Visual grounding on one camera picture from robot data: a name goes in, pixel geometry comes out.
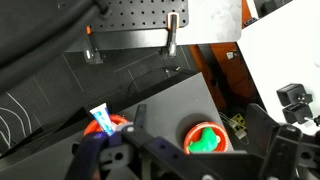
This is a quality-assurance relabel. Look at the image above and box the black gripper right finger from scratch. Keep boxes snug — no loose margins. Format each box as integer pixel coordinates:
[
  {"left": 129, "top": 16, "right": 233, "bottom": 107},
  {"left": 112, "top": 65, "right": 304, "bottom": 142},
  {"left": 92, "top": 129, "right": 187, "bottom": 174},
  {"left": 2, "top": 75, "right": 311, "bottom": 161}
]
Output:
[{"left": 246, "top": 103, "right": 320, "bottom": 180}]

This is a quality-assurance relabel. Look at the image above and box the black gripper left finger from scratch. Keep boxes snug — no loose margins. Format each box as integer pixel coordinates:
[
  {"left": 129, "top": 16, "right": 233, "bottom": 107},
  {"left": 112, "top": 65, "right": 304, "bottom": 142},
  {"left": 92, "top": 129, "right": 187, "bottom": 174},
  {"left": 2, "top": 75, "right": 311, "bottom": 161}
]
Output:
[{"left": 64, "top": 104, "right": 148, "bottom": 180}]

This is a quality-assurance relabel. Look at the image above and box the blue white toothpaste tube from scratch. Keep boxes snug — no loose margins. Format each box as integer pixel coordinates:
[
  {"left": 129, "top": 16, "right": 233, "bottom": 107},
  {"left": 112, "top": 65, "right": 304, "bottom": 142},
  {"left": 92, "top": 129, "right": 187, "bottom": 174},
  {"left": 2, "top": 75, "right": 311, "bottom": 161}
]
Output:
[{"left": 89, "top": 102, "right": 118, "bottom": 136}]

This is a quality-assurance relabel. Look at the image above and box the orange bowl with utensils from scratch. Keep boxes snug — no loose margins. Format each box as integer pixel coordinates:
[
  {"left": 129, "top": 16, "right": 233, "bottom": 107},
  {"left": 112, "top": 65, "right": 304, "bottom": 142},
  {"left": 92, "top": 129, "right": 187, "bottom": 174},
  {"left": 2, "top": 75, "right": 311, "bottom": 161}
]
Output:
[{"left": 83, "top": 113, "right": 131, "bottom": 138}]

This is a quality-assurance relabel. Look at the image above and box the orange bowl with green toy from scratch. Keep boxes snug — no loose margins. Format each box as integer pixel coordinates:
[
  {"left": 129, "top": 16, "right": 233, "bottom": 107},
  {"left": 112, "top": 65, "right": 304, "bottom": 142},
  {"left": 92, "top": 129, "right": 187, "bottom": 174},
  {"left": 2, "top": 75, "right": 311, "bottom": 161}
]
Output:
[{"left": 183, "top": 121, "right": 230, "bottom": 155}]

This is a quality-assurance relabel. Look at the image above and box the yellow black tag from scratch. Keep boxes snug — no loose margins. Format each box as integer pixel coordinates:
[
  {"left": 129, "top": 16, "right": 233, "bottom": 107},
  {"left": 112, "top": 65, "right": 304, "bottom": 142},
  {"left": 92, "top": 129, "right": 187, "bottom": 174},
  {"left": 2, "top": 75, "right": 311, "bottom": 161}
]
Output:
[{"left": 229, "top": 112, "right": 250, "bottom": 140}]

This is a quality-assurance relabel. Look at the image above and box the green plush toy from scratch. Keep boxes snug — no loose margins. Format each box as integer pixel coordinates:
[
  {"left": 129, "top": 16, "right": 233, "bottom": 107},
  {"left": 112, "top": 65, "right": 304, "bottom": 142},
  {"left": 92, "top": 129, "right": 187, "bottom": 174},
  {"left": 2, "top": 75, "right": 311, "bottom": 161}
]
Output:
[{"left": 187, "top": 127, "right": 221, "bottom": 154}]

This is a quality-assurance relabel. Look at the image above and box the black orange bar clamp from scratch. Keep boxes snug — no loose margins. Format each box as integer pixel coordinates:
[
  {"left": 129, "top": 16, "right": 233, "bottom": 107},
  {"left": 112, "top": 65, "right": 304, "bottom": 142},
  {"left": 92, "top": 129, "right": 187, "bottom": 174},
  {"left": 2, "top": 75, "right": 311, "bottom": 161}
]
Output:
[
  {"left": 81, "top": 25, "right": 103, "bottom": 65},
  {"left": 161, "top": 11, "right": 181, "bottom": 60}
]

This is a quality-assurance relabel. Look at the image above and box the white table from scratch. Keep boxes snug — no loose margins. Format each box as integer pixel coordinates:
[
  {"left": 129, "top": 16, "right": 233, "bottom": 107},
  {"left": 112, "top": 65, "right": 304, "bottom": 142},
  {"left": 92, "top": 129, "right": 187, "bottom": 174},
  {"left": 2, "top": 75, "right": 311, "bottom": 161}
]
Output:
[{"left": 237, "top": 0, "right": 320, "bottom": 135}]

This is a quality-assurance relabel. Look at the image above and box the grey white panel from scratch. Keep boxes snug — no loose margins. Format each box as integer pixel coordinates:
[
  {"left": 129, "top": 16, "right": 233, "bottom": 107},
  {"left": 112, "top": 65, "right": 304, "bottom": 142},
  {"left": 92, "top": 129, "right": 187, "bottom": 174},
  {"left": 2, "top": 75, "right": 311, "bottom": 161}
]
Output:
[{"left": 176, "top": 0, "right": 243, "bottom": 45}]

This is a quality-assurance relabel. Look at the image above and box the black perforated pegboard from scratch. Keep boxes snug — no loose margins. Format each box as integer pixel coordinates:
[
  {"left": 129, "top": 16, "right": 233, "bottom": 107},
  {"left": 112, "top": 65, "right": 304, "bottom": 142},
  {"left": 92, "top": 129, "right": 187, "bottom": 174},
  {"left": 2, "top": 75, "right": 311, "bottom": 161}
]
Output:
[{"left": 89, "top": 0, "right": 190, "bottom": 33}]

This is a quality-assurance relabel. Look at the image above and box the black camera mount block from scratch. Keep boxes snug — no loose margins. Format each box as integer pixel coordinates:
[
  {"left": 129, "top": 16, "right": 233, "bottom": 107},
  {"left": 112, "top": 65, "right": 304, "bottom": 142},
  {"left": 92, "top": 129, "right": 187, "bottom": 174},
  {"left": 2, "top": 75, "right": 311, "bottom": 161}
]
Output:
[{"left": 276, "top": 82, "right": 315, "bottom": 125}]

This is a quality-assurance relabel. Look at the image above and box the white floor cable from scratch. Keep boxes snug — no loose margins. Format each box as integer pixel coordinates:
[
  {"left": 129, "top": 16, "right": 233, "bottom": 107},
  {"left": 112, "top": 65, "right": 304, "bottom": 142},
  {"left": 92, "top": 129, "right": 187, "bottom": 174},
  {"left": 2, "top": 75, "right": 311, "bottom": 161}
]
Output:
[{"left": 0, "top": 91, "right": 33, "bottom": 142}]

